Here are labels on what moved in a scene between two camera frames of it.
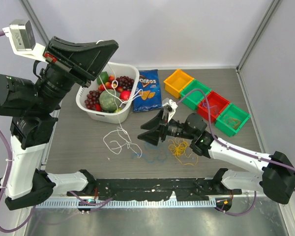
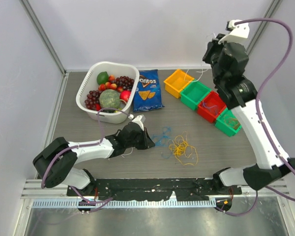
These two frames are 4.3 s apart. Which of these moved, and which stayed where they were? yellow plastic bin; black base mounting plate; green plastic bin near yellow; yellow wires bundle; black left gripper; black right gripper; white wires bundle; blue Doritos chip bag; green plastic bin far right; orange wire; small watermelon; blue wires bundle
Moved: black right gripper; white wires bundle; blue wires bundle; black left gripper
Stayed: black base mounting plate; orange wire; yellow wires bundle; small watermelon; green plastic bin far right; green plastic bin near yellow; blue Doritos chip bag; yellow plastic bin
